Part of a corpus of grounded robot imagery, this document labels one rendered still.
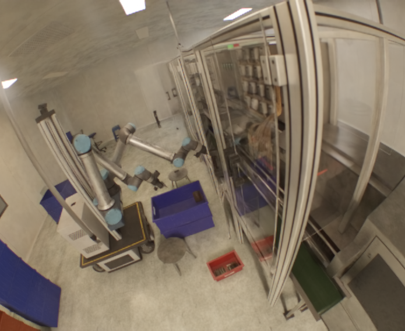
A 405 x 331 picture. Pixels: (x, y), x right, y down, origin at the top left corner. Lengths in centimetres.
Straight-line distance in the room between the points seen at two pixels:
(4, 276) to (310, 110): 255
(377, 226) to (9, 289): 278
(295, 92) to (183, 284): 181
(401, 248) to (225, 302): 142
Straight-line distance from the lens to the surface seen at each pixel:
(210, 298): 179
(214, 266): 188
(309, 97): 34
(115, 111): 661
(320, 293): 104
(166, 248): 185
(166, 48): 639
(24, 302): 251
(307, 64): 33
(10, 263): 249
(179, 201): 224
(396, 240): 78
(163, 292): 196
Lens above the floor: 170
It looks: 33 degrees down
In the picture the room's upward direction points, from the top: 17 degrees counter-clockwise
